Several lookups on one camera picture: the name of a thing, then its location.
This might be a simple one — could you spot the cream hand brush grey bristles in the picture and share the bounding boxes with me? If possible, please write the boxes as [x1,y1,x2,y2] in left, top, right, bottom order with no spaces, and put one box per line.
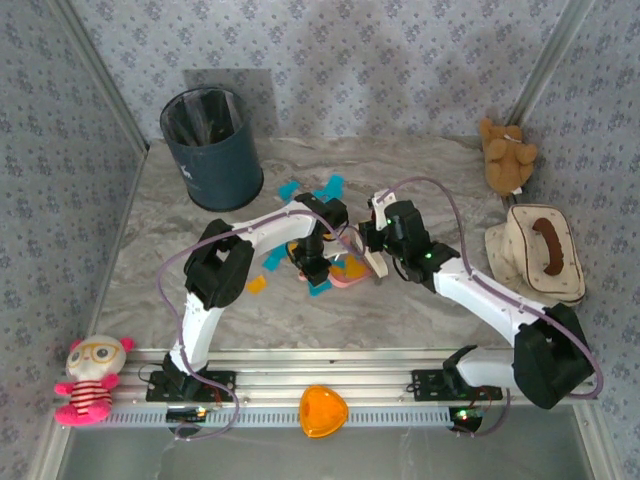
[355,242,390,284]

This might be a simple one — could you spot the pink plastic dustpan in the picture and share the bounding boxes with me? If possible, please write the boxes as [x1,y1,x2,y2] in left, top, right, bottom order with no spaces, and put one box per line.
[298,259,374,290]

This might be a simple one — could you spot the dark blue trash bin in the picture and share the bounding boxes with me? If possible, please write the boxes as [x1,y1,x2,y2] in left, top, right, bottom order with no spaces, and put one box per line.
[159,87,265,212]

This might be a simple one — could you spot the brown teddy bear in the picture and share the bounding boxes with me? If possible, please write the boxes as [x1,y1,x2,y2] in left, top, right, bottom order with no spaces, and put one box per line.
[478,117,540,197]

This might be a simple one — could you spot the orange plastic dish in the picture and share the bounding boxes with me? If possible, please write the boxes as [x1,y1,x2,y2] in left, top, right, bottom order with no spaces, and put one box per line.
[298,384,350,441]

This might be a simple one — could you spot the clear plastic bin liner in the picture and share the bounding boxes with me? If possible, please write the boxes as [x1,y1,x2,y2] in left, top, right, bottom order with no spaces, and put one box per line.
[162,88,241,149]

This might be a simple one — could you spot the pink white plush doll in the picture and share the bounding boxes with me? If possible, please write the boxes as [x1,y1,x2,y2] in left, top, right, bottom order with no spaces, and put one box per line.
[53,334,137,429]

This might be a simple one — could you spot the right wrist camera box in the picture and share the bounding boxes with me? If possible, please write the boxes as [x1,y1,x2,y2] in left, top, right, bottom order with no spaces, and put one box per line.
[368,192,396,224]

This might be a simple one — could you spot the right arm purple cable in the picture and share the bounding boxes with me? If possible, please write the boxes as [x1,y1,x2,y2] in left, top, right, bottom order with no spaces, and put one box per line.
[377,175,605,439]

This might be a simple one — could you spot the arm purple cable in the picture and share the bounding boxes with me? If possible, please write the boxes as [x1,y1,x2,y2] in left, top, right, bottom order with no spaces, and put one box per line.
[157,208,369,442]
[377,175,605,439]

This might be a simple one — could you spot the aluminium rail frame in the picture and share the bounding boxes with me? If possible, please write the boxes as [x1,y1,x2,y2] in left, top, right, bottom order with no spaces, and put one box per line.
[114,348,599,406]

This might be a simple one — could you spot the cream pouch with brown handle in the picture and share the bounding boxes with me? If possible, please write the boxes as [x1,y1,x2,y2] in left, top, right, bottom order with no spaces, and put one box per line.
[484,203,587,307]

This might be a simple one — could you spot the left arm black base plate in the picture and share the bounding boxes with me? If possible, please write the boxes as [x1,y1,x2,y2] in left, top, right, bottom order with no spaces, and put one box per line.
[145,369,237,404]

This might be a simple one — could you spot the grey slotted cable duct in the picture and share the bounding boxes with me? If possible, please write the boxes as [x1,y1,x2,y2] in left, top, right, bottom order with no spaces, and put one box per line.
[59,404,481,430]

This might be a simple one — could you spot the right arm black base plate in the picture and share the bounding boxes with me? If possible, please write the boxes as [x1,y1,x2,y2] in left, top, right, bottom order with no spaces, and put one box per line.
[410,368,504,401]

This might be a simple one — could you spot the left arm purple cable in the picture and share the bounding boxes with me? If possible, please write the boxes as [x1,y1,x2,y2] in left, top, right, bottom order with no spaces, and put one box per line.
[157,208,369,442]

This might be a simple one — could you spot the aluminium corner post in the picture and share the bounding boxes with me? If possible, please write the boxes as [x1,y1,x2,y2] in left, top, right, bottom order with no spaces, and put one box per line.
[507,0,599,132]
[49,0,151,156]

